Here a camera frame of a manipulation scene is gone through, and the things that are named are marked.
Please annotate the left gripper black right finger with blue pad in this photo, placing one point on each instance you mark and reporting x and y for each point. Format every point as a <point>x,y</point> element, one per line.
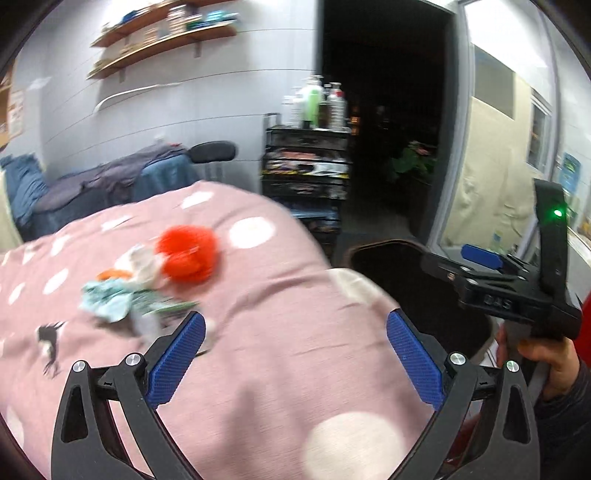
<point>484,425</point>

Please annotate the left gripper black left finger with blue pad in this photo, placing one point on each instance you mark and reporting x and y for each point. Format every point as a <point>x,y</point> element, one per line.
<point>86,441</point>

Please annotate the dark brown trash bin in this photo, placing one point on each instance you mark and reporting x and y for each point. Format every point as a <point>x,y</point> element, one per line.
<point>431,304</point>

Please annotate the person's right hand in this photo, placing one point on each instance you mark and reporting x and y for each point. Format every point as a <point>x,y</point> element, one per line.
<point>562,358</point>

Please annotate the potted green plant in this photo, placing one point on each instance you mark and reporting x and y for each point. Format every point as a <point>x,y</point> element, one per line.
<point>417,161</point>

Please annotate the teal crumpled paper wrapper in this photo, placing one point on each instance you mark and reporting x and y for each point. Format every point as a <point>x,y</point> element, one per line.
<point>108,300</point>

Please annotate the red foam fruit net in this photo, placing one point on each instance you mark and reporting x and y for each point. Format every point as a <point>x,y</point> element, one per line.
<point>189,253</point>

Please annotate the cream hanging cloth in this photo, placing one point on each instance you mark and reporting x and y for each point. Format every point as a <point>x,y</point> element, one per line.
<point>9,235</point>

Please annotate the clear pump bottle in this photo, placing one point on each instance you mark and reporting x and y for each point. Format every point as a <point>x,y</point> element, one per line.
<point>337,108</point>

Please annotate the massage bed with blue sheets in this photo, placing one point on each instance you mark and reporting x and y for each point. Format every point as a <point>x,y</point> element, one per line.
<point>40,207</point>

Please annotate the green pump bottle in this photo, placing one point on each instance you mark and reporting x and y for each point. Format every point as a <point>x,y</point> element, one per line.
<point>312,99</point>

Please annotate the wooden corner shelf unit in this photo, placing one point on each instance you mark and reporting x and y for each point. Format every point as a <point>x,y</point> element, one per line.
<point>11,108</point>

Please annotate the white arc floor lamp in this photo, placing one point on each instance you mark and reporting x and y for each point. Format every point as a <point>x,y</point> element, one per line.
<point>132,92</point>

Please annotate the black wire storage cart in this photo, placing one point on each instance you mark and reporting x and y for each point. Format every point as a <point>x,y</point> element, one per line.
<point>307,171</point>

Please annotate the lower wooden wall shelf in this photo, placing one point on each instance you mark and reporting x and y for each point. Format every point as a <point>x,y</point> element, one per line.
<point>171,42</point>

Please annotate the wooden wall shelf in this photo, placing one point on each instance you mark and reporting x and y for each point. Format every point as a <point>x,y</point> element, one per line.
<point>171,42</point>
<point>142,18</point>

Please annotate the upper wooden wall shelf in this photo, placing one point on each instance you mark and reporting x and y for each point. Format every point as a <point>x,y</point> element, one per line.
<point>142,18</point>

